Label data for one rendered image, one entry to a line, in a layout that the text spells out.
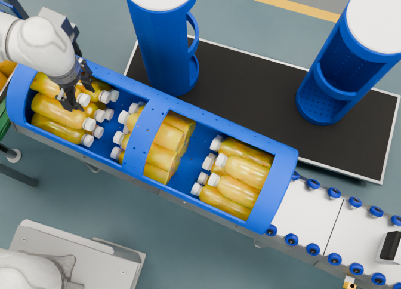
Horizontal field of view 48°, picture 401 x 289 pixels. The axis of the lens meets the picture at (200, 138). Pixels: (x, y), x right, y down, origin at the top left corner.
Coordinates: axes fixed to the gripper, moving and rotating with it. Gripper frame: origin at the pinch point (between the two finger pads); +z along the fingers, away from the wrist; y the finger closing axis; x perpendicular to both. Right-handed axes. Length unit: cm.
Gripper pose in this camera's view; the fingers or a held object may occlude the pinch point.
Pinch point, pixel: (82, 96)
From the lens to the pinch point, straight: 142.2
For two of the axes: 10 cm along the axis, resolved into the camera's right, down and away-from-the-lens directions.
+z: -0.1, 2.6, 9.7
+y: 4.1, -8.8, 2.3
